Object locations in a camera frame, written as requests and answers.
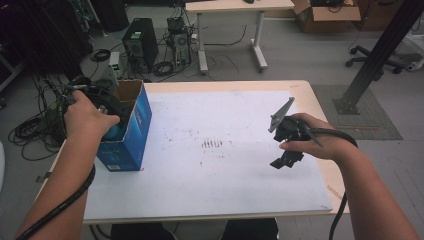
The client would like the black cable on floor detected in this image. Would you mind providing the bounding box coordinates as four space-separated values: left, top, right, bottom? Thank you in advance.
203 24 249 48

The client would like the open grey computer case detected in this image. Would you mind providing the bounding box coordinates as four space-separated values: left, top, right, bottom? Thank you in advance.
166 16 193 68

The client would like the open brown cardboard box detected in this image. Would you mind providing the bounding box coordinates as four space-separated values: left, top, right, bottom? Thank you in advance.
292 0 362 34

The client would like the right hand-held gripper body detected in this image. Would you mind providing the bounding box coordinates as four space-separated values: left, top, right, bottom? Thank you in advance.
268 96 312 143

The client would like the small white device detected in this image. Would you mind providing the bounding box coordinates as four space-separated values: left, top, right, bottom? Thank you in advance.
107 50 122 81

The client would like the black computer tower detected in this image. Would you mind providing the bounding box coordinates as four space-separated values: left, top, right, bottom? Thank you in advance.
121 17 160 75

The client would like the right hand-held gripper black cable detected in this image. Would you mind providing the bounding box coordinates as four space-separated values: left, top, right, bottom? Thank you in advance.
301 119 360 240

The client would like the black tape strip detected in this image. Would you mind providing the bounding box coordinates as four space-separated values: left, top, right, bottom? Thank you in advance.
35 171 53 184

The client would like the white desk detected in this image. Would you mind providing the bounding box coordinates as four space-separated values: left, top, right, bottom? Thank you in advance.
184 0 296 75

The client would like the person's left hand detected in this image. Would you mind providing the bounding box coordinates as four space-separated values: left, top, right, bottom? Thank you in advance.
63 89 121 142

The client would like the hand-held gripper black cable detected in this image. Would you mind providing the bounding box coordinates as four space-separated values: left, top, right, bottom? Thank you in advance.
301 119 360 240
14 75 101 240

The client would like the person's leg in dark pants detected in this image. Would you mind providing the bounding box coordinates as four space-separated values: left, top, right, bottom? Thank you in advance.
221 218 280 240
110 222 177 240

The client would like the blue cardboard box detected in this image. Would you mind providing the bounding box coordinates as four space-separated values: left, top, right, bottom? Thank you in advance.
96 79 153 173

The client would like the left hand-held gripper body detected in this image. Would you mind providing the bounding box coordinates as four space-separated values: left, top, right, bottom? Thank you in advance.
66 76 132 128

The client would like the white table mat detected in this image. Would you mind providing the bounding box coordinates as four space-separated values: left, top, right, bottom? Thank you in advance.
83 89 334 222

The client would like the left hand-held gripper black cable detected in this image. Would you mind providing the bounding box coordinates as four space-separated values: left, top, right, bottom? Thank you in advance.
14 75 101 240

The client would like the person's right hand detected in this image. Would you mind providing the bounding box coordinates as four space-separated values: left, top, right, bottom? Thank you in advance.
279 112 358 162

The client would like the bundle of black cables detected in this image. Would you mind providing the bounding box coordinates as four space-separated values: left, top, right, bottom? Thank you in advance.
8 72 78 162

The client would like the coiled black cable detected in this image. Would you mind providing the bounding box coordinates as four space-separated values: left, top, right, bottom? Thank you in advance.
151 60 175 77
89 48 112 63

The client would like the grey floor mat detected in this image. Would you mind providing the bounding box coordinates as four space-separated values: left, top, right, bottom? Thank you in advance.
311 84 404 141

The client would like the black metal stand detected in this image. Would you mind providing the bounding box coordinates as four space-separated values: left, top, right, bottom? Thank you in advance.
332 0 424 116

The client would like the black office chair base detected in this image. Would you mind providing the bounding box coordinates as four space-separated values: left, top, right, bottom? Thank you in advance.
344 44 406 75

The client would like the light wooden table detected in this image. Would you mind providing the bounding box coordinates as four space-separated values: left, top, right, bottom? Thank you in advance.
34 79 351 225

